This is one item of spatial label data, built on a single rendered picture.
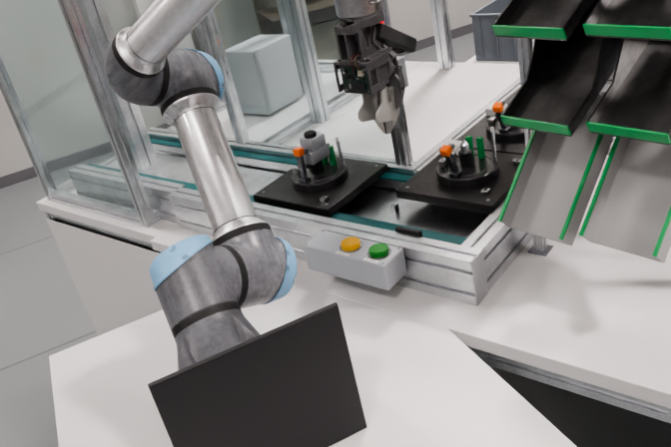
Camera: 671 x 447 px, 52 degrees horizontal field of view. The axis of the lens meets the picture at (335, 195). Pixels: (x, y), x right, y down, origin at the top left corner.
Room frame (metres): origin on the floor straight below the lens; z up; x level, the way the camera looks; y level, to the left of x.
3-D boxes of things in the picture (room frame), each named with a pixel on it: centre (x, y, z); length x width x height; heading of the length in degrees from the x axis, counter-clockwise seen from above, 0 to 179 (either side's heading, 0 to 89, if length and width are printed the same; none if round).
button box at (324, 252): (1.21, -0.01, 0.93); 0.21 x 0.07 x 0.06; 47
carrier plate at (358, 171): (1.54, 0.03, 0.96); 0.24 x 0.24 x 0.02; 47
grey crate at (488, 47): (3.22, -1.18, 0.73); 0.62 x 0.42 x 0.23; 47
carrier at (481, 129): (1.57, -0.47, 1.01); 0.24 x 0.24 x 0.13; 47
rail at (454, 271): (1.39, 0.09, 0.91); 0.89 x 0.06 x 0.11; 47
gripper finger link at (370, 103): (1.12, -0.09, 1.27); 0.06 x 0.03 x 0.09; 136
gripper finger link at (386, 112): (1.10, -0.11, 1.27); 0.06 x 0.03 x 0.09; 136
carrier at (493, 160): (1.40, -0.30, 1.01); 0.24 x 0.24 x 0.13; 47
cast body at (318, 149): (1.55, 0.02, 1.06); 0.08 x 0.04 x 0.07; 134
